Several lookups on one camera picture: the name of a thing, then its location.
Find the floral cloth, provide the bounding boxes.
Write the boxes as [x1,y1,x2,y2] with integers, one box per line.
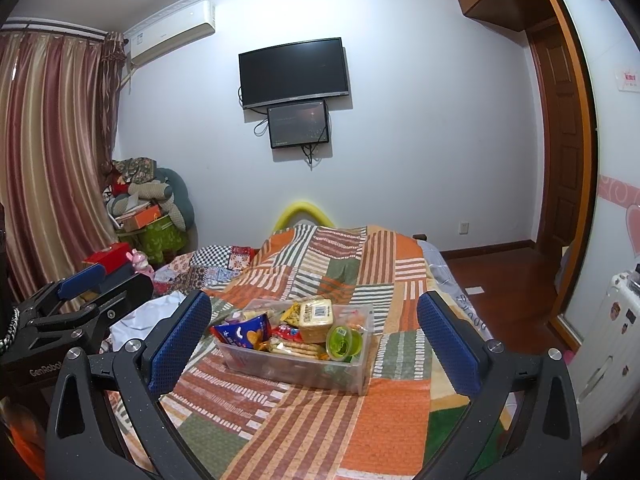
[111,157,159,184]

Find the pale yellow biscuit pack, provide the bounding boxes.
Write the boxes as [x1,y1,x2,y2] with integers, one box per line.
[297,298,336,345]

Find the black wall television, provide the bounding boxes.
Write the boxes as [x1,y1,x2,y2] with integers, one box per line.
[238,37,350,110]

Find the red box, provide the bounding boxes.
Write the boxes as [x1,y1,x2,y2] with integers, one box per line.
[81,242,133,272]

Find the white plastic bag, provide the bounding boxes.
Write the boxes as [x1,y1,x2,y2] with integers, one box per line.
[109,291,187,352]

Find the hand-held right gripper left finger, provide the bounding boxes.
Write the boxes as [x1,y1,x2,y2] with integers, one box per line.
[45,289,214,480]

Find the green jelly cup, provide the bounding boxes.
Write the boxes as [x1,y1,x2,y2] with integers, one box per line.
[326,325,363,363]

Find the pink plush toy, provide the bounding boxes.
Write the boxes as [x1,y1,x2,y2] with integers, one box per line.
[127,248,156,277]

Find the green ribbed snack packet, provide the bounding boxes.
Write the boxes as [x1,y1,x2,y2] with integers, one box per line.
[322,362,353,388]

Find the white air conditioner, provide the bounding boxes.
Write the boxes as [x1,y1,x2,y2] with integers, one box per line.
[122,0,217,69]

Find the orange box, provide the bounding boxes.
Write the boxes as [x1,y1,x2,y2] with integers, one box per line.
[121,204,163,232]

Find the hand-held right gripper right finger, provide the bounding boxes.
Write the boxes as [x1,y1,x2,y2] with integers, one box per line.
[416,290,584,480]

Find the white stickered appliance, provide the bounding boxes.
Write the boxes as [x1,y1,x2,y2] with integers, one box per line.
[571,259,640,405]

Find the yellow green snack packet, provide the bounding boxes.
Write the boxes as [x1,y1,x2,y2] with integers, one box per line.
[279,302,303,328]

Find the clear plastic container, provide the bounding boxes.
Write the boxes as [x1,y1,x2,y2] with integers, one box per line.
[215,298,376,396]

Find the black monitor cable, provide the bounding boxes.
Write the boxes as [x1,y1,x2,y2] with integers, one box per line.
[299,141,322,170]

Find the yellow foam tube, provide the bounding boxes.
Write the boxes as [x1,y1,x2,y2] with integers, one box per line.
[271,201,338,234]

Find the peanut candy packet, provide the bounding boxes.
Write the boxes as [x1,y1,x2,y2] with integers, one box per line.
[347,310,373,335]

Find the checkered patchwork quilt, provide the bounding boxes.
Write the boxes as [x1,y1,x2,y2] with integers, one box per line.
[154,243,262,297]

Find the white wardrobe door with hearts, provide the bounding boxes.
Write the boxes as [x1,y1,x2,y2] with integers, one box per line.
[544,0,640,361]

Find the wooden door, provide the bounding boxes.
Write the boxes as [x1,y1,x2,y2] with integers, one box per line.
[524,19,597,313]

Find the small wall monitor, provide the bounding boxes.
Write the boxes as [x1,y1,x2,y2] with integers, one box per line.
[266,99,331,150]

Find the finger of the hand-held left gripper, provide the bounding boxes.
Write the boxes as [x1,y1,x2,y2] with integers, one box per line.
[19,262,109,331]
[27,272,155,357]

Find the clear bag of round biscuits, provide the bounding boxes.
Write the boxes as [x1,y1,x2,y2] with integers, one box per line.
[267,337,328,361]

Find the striped brown curtain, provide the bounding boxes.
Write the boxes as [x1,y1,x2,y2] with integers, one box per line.
[0,29,127,307]

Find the striped patchwork blanket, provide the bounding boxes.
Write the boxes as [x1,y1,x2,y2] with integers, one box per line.
[107,224,517,480]

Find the green box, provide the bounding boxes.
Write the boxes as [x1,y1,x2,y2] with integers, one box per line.
[136,216,189,264]

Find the blue snack packet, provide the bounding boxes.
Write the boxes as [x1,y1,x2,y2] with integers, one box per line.
[210,312,273,352]

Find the pile of clothes and boxes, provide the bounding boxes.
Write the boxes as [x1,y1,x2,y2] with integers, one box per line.
[106,166,197,232]

